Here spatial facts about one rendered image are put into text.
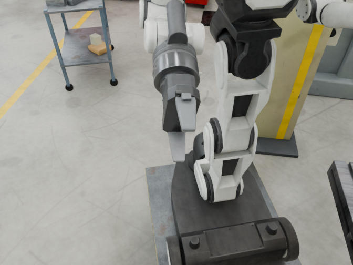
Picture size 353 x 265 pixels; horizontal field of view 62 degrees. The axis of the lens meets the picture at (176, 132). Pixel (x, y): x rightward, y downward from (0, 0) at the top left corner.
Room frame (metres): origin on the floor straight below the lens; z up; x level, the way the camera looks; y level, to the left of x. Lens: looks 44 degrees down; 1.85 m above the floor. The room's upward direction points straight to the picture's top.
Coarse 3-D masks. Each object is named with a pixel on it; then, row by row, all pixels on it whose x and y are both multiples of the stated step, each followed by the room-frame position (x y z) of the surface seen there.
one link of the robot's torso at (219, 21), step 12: (216, 12) 0.92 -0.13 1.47; (216, 24) 0.91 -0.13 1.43; (228, 24) 0.81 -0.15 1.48; (240, 24) 0.78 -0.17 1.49; (264, 24) 0.77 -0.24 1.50; (276, 24) 0.79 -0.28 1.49; (216, 36) 0.91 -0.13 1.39; (240, 36) 0.74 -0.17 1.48; (252, 36) 0.75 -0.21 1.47; (264, 36) 0.76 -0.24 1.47; (276, 36) 0.76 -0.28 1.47; (252, 48) 0.75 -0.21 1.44; (264, 48) 0.76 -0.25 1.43; (240, 60) 0.75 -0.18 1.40; (252, 60) 0.75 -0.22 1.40; (264, 60) 0.76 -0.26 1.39; (240, 72) 0.75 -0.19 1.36; (252, 72) 0.76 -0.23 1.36
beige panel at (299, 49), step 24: (288, 24) 1.80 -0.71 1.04; (312, 24) 1.78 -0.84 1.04; (288, 48) 1.79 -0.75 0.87; (312, 48) 1.77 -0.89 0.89; (288, 72) 1.79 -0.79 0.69; (312, 72) 1.76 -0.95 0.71; (288, 96) 1.78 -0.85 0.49; (264, 120) 1.80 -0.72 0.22; (288, 120) 1.77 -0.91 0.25; (264, 144) 1.71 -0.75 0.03; (288, 144) 1.71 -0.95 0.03
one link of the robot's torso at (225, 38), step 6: (222, 36) 0.88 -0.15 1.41; (228, 36) 0.83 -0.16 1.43; (228, 42) 0.82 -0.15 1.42; (234, 42) 0.80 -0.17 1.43; (240, 42) 0.79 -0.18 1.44; (270, 42) 0.81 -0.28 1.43; (228, 48) 0.79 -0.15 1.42; (234, 48) 0.78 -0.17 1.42; (240, 48) 0.78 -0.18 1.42; (270, 48) 0.79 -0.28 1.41; (228, 54) 0.78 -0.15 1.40; (234, 54) 0.77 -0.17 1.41; (270, 54) 0.79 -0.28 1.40; (228, 60) 0.77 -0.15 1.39; (234, 60) 0.76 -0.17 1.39; (270, 60) 0.78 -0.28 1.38; (228, 66) 0.78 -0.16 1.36; (228, 72) 0.78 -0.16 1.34; (234, 72) 0.77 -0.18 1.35
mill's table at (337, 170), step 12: (336, 168) 0.71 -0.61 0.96; (348, 168) 0.72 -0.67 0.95; (336, 180) 0.67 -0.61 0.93; (348, 180) 0.65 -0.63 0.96; (336, 192) 0.63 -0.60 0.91; (348, 192) 0.60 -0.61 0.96; (336, 204) 0.60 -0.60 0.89; (348, 204) 0.55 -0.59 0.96; (348, 216) 0.52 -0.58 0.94; (348, 228) 0.48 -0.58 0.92; (348, 240) 0.45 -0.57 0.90
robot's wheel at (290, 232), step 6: (282, 222) 0.68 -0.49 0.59; (288, 222) 0.68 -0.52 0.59; (282, 228) 0.66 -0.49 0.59; (288, 228) 0.65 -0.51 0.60; (288, 234) 0.62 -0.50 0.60; (294, 234) 0.63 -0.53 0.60; (288, 240) 0.60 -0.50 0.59; (294, 240) 0.60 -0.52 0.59; (288, 246) 0.58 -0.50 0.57; (294, 246) 0.58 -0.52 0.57; (288, 252) 0.57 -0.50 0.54; (294, 252) 0.56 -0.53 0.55; (282, 258) 0.58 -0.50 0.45; (288, 258) 0.55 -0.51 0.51; (294, 258) 0.55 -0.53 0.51
